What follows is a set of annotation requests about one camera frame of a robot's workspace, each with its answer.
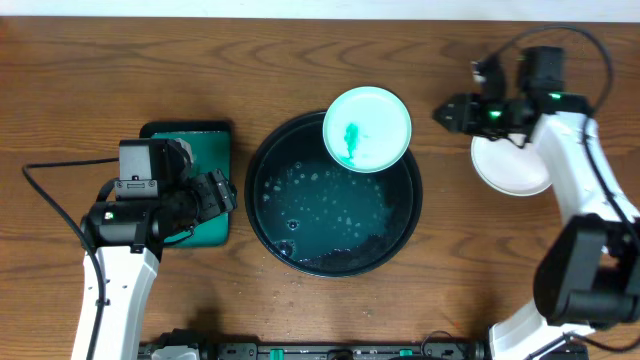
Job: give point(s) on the mint green stained plate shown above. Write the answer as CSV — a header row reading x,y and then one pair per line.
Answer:
x,y
367,129

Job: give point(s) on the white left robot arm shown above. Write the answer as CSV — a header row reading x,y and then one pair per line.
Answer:
x,y
170,192

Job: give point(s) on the white stained plate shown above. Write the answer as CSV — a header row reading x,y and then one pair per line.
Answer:
x,y
510,166

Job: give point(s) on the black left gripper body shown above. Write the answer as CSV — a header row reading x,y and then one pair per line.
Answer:
x,y
210,195

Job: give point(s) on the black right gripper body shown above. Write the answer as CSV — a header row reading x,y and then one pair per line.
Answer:
x,y
463,113

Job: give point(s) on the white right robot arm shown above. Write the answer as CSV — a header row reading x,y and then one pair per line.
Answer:
x,y
589,279

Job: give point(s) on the round black tray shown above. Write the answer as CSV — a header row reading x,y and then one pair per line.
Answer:
x,y
321,218

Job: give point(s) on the green rectangular water tray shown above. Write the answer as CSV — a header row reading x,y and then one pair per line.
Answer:
x,y
210,143

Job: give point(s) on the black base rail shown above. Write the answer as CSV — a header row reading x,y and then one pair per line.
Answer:
x,y
185,344

